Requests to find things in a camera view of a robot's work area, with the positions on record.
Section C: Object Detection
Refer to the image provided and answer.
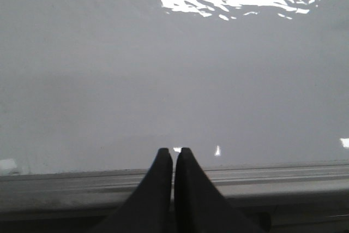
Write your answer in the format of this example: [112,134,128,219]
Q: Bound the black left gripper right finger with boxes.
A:
[174,147,269,232]

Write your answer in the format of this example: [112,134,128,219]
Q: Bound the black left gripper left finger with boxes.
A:
[91,148,173,232]

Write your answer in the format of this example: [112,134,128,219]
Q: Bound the aluminium whiteboard marker tray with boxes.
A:
[0,160,349,233]

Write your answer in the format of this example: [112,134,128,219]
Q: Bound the white glossy whiteboard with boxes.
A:
[1,0,348,175]

